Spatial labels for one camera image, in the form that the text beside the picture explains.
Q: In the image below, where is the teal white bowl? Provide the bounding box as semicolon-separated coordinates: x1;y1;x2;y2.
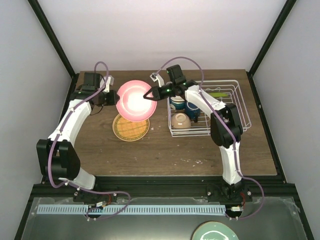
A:
169;96;186;111

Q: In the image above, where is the pink plate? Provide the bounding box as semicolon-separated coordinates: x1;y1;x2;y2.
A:
116;80;157;122

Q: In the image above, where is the dark blue mug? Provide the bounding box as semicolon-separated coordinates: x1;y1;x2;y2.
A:
184;101;201;123

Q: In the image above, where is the beige floral bowl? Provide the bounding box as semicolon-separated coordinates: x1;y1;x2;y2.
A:
171;112;191;130

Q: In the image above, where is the woven pattern plate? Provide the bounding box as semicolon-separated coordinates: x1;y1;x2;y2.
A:
112;114;150;142

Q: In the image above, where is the green plate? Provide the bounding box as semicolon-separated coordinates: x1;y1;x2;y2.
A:
210;92;229;98

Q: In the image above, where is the white wire dish rack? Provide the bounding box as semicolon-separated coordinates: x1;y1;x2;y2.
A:
167;79;252;137

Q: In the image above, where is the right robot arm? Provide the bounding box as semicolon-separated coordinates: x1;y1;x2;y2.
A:
143;81;243;202

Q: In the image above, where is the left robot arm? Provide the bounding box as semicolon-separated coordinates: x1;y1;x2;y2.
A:
36;72;120;202

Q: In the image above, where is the light blue slotted strip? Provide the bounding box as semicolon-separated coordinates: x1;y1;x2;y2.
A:
36;204;226;216

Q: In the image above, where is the teal plate on wood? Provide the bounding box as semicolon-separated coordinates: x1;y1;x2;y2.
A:
191;221;239;240

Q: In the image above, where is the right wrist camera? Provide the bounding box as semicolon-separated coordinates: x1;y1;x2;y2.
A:
149;72;165;87

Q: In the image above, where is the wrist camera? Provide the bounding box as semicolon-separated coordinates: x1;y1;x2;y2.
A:
149;72;165;87
103;75;114;93

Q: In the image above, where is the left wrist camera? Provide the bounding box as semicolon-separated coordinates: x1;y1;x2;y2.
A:
103;75;114;93

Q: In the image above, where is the black left frame post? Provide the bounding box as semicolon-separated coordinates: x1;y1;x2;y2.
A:
27;0;76;78

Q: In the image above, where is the black frame post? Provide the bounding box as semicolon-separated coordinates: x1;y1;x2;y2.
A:
249;0;297;76
27;0;76;78

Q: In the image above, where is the black right frame post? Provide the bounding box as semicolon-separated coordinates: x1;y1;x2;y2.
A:
249;0;297;76

